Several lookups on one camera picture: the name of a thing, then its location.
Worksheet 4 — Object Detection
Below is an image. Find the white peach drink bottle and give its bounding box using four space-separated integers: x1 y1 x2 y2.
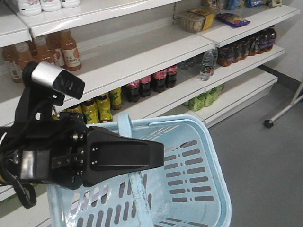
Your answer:
17 0 42 16
61 0 80 8
40 0 62 12

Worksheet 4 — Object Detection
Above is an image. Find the clear cookie box yellow band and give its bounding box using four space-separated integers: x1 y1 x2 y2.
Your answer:
179 8 215 33

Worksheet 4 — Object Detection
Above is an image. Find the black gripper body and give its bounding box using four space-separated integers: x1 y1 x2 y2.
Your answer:
0 112 87 190

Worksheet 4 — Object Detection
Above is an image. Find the dark plum drink bottle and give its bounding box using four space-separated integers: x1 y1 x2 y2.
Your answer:
249 35 267 56
217 46 235 67
265 26 276 52

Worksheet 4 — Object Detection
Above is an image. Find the purple snack bag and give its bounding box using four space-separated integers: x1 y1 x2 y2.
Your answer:
216 13 250 27

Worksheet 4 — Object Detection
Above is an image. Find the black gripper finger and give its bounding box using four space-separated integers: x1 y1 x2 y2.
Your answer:
82 126 164 187

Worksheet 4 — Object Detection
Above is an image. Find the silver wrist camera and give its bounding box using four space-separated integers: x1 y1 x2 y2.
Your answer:
22 61 85 99

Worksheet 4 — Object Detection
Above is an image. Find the white shelf unit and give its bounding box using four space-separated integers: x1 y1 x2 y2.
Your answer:
0 0 301 126

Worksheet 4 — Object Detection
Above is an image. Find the orange C100 juice bottle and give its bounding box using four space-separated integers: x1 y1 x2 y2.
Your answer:
15 42 35 71
60 30 82 71
2 45 22 83

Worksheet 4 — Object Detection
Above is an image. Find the yellow lemon tea bottle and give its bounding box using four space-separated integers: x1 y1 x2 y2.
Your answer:
97 93 113 122
109 87 122 110
82 99 99 124
65 104 83 114

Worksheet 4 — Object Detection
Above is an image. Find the black camera cable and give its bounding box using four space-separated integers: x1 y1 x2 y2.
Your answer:
0 96 50 210

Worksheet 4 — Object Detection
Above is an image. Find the clear water bottle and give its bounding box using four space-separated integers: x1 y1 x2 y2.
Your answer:
200 49 214 81

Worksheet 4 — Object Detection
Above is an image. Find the coke bottle red label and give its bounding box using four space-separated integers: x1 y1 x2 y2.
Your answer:
152 69 167 93
166 65 178 88
139 75 152 97
125 80 140 103

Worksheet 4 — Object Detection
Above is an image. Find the light blue plastic basket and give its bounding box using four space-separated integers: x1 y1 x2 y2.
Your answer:
47 113 232 227

